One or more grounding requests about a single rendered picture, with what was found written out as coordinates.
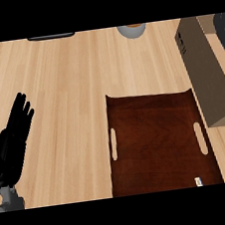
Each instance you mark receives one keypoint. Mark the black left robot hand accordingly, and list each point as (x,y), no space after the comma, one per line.
(13,141)

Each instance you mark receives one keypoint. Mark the flat black object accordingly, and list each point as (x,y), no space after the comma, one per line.
(51,36)

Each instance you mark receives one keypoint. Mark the small white object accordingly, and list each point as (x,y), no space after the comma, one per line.
(199,181)

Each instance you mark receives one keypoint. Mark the grey bowl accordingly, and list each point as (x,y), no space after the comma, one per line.
(132,31)

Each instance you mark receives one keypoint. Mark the brown cardboard box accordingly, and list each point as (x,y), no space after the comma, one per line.
(205,68)

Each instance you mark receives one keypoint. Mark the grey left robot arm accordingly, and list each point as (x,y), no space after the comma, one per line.
(9,200)

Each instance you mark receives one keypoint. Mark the dark brown wooden tray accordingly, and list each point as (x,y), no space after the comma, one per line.
(158,142)

